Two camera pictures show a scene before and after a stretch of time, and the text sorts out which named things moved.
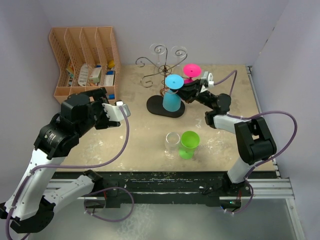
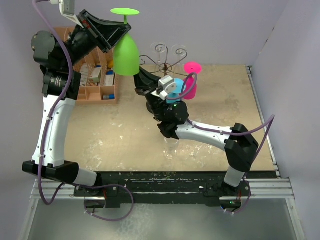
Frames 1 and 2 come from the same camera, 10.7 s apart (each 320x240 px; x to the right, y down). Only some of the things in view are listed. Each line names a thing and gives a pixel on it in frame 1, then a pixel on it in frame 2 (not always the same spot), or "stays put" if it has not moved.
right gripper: [188, 96] → [145, 83]
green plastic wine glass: [189, 140] → [126, 59]
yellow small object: [111, 64] stays put
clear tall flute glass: [157, 49] stays put
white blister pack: [83, 76] stays put
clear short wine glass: [179, 51] stays put
